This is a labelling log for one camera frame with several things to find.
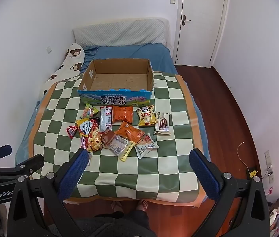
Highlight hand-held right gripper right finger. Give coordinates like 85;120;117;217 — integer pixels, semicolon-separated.
189;149;270;237

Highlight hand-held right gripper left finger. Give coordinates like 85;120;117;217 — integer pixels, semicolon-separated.
7;149;91;237

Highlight long white red packet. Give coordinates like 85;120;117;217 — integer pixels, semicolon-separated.
99;106;113;132

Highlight plain orange snack packet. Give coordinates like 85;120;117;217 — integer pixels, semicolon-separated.
112;105;133;124

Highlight printed blue cardboard box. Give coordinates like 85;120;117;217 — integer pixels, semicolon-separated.
77;59;155;107

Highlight instant noodle packet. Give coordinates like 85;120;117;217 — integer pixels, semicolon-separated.
76;118;103;152

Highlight small red packet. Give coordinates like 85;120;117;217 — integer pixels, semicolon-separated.
66;125;79;139

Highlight yellow plug tag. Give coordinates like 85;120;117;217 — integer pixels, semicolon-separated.
246;168;262;179

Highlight brown snack packet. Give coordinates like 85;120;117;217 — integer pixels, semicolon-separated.
100;128;116;149

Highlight clear packet with yellow edge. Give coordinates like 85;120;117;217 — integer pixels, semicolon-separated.
110;136;136;162

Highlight green white checkered blanket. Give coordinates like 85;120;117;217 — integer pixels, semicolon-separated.
27;71;207;208

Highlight white chocolate stick cookie packet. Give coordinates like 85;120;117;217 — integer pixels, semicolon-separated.
153;112;171;136

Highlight colourful candy bag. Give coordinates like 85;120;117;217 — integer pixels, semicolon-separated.
81;103;100;119

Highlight white power strip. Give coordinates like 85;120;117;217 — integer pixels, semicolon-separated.
265;150;274;184

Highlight white cookie print packet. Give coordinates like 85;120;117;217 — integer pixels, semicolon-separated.
134;133;160;159

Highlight person's legs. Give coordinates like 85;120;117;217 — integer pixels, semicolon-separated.
77;199;156;237

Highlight orange packet with white label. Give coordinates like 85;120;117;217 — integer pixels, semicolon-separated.
115;121;145;144

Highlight pile of floor clutter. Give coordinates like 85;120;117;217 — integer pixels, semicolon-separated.
268;197;279;228

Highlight yellow panda snack packet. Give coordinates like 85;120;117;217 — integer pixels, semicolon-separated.
136;105;158;126

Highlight bear print pillow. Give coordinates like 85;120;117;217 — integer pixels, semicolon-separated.
38;43;86;102

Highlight white door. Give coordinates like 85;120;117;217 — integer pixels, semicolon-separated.
175;0;230;67

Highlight bed with blue sheet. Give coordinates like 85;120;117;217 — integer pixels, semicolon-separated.
15;42;207;176

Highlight grey white pillow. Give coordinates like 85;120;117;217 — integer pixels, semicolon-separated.
73;18;171;47

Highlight thin white cable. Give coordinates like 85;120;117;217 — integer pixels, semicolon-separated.
237;142;253;171

